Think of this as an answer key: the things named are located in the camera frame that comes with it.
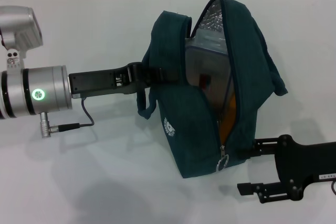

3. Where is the dark teal insulated lunch bag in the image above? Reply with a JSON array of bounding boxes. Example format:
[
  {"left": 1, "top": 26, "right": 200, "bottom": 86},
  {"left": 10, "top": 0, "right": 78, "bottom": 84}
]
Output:
[{"left": 136, "top": 0, "right": 289, "bottom": 179}]

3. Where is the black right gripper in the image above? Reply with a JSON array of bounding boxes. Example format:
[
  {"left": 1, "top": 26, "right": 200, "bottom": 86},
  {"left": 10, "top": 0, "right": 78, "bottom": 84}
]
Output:
[{"left": 236, "top": 134, "right": 336, "bottom": 200}]

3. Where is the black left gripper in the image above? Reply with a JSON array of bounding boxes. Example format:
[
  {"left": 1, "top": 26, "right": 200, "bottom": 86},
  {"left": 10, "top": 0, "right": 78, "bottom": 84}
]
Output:
[{"left": 68, "top": 61, "right": 185, "bottom": 96}]

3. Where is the left arm cable with plug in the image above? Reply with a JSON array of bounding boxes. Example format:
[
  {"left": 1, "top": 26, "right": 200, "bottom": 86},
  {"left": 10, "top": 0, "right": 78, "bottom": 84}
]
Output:
[{"left": 39, "top": 97, "right": 96, "bottom": 139}]

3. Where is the clear food container blue seal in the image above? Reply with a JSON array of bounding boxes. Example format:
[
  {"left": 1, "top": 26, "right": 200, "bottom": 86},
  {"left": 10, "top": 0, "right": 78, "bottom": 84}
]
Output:
[{"left": 183, "top": 28, "right": 237, "bottom": 121}]

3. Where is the yellow banana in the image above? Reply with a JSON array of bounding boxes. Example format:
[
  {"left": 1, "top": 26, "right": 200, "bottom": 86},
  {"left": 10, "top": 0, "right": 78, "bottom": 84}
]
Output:
[{"left": 218, "top": 94, "right": 237, "bottom": 144}]

